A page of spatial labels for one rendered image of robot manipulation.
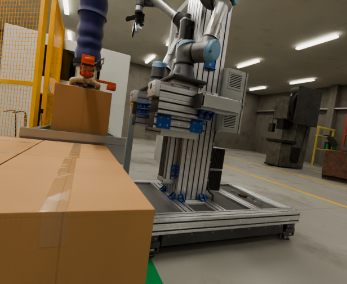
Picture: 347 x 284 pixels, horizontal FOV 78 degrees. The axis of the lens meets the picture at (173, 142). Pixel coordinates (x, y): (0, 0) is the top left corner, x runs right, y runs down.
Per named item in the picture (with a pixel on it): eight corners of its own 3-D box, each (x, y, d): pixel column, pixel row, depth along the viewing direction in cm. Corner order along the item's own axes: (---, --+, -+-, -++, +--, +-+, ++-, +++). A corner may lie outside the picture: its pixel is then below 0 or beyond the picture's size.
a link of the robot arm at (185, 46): (182, 68, 141) (185, 47, 140) (199, 66, 133) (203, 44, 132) (170, 62, 131) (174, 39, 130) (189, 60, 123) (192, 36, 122)
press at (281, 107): (282, 169, 630) (297, 76, 614) (252, 162, 742) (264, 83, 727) (314, 172, 686) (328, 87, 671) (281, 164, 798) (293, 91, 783)
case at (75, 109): (58, 132, 209) (62, 91, 207) (100, 137, 225) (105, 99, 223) (49, 137, 155) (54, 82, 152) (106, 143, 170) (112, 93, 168)
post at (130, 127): (119, 189, 234) (130, 98, 228) (125, 189, 237) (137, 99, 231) (120, 191, 228) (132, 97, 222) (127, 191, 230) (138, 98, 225)
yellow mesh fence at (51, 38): (47, 156, 358) (60, 29, 346) (53, 156, 362) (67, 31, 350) (31, 173, 250) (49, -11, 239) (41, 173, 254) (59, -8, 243)
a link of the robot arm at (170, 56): (150, 75, 184) (181, 16, 179) (154, 79, 199) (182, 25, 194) (163, 81, 183) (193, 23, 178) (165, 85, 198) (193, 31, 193)
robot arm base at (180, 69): (187, 84, 143) (189, 69, 142) (199, 81, 129) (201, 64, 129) (167, 79, 137) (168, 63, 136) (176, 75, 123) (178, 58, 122)
